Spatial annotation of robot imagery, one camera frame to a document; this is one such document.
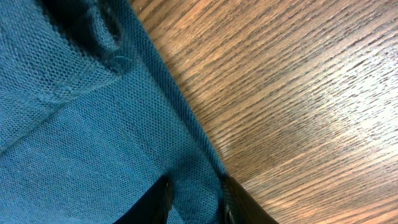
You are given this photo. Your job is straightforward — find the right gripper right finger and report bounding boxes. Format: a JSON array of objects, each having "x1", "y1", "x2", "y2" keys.
[{"x1": 221, "y1": 175, "x2": 278, "y2": 224}]

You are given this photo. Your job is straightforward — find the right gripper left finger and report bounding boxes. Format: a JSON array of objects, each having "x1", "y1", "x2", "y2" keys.
[{"x1": 114, "y1": 175, "x2": 174, "y2": 224}]

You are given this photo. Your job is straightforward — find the blue polo shirt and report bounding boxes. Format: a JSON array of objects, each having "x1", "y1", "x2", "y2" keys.
[{"x1": 1, "y1": 0, "x2": 224, "y2": 223}]

